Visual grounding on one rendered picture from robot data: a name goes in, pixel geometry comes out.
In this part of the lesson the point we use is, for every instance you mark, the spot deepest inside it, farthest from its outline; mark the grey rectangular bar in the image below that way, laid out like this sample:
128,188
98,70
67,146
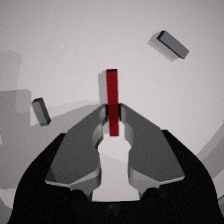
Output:
173,44
41,111

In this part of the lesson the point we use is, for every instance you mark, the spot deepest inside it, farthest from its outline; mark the dark red rod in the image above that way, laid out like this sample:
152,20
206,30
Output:
112,96

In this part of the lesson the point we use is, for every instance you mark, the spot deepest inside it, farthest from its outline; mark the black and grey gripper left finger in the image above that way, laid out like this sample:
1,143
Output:
71,161

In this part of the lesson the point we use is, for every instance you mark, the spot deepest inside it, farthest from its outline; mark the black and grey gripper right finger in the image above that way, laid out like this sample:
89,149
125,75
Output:
158,159

